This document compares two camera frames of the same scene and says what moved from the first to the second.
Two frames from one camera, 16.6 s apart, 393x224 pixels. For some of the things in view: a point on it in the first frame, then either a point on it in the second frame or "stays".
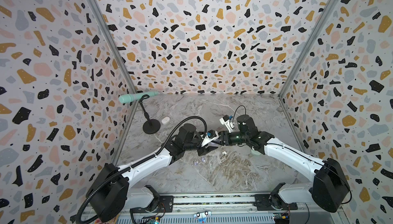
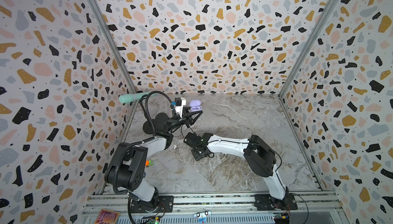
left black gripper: [205, 150] → [188, 121]
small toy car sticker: [202, 217] stays
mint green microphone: [133, 97] stays
